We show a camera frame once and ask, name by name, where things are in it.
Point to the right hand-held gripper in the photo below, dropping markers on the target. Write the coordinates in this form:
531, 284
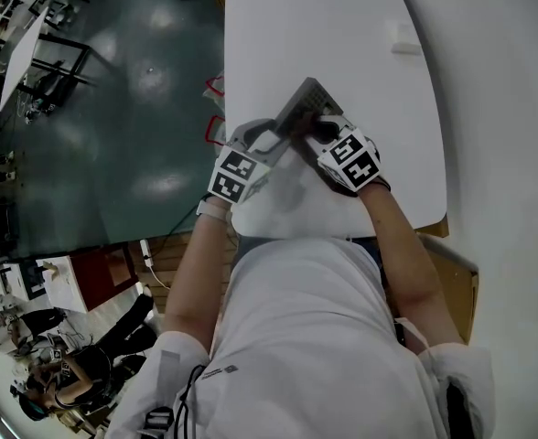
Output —
351, 163

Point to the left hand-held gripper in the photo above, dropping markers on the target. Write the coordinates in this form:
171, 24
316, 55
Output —
237, 176

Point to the dark red cloth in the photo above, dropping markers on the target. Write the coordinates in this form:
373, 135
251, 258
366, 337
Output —
302, 128

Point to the grey keypad device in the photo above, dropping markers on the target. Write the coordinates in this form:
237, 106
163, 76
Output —
312, 99

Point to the person's right forearm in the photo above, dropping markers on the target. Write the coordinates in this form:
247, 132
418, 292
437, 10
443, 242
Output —
401, 263

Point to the person's left forearm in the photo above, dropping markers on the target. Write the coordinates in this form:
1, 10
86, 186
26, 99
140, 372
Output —
196, 272

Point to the white wristband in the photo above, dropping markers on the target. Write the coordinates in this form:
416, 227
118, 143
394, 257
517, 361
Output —
211, 209

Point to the small white packet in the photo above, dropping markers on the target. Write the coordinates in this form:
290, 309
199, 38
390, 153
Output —
404, 37

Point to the wooden slat pallet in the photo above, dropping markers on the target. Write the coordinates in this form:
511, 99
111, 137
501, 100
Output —
182, 254

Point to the cardboard piece under table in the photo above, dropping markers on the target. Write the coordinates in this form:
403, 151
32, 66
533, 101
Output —
436, 229

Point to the white power strip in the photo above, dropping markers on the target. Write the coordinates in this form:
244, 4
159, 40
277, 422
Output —
147, 253

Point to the flat cardboard sheet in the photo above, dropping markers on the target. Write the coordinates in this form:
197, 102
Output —
452, 281

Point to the person's white shirt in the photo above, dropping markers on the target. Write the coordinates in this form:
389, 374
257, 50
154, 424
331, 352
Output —
305, 327

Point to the dark red cabinet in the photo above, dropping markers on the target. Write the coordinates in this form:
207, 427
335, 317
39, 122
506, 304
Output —
102, 277

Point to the white cabinet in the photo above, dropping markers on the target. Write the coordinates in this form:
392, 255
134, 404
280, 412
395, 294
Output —
51, 281

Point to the white table with black legs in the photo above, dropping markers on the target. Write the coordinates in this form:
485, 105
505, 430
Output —
22, 53

